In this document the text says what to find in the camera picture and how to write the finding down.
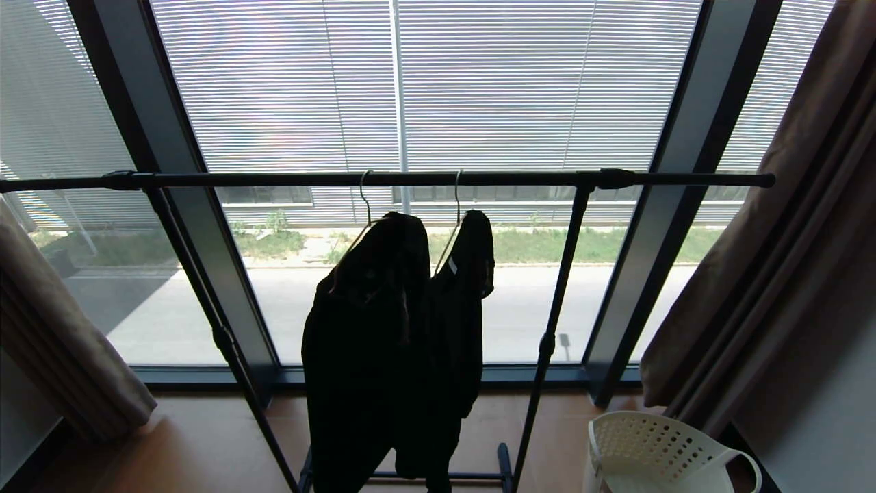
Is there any black clothes rack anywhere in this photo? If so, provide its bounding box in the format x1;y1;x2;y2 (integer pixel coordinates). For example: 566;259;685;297
0;168;777;493

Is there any black garment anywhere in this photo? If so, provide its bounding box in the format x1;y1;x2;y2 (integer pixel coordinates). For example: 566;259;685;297
301;211;432;493
394;209;495;493

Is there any window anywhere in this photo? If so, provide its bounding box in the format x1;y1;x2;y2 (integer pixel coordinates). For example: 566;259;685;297
0;0;837;405

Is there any white laundry basket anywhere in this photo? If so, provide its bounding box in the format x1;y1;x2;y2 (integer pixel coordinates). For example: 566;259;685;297
582;410;763;493

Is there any brown curtain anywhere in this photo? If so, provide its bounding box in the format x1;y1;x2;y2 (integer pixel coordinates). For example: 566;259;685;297
640;0;876;439
0;199;158;442

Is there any pink clothes hanger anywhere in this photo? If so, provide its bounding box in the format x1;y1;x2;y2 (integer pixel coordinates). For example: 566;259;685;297
433;170;469;276
327;170;387;295

